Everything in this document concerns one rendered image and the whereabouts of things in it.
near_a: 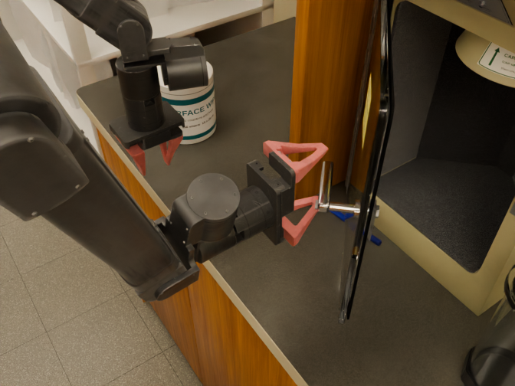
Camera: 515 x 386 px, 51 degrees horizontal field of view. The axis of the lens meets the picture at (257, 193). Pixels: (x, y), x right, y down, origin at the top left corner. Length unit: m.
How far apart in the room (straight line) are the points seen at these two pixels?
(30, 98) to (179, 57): 0.54
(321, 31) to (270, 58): 0.65
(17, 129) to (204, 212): 0.33
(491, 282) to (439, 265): 0.10
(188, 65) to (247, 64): 0.69
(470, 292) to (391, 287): 0.13
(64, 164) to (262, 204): 0.40
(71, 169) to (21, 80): 0.05
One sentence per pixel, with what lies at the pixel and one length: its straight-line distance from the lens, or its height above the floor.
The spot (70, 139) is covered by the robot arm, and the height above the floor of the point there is 1.51.
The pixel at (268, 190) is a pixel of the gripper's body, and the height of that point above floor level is 1.25.
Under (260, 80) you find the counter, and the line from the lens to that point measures 1.40.
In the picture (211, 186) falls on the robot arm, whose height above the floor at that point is 1.30.
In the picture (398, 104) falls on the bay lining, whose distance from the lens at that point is 0.93.
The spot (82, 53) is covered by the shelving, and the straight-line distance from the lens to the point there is 1.58.
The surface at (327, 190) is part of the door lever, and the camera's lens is 0.70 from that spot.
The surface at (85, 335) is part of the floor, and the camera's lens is 2.06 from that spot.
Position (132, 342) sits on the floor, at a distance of 2.00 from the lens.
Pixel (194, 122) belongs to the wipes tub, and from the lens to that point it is 1.16.
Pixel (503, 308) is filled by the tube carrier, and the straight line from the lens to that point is 0.75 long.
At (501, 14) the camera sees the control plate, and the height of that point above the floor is 1.43.
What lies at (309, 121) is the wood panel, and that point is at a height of 1.14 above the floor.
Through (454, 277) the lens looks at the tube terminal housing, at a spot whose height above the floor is 0.98.
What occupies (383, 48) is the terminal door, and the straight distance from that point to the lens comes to 0.63.
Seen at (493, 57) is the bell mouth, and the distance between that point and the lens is 0.76.
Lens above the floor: 1.69
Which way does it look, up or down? 44 degrees down
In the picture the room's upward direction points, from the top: straight up
